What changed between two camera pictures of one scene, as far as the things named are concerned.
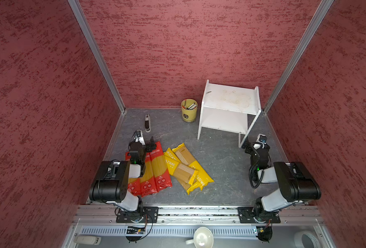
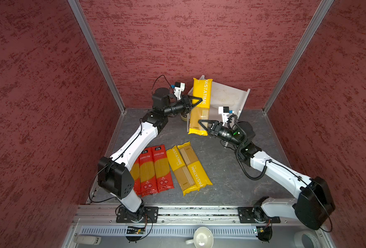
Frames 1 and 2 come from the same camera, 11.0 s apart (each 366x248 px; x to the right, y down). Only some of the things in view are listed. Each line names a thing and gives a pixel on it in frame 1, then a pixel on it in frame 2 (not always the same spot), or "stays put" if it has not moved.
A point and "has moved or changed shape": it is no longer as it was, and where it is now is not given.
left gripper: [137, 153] to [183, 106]
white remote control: [91, 240] stays put
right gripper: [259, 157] to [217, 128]
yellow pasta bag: [183, 173] to [201, 89]
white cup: [202, 238] stays put
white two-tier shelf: [231, 109] has moved or changed shape
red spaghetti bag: [148, 184] stays put
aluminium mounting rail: [197, 215] stays put
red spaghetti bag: [162, 178] stays put
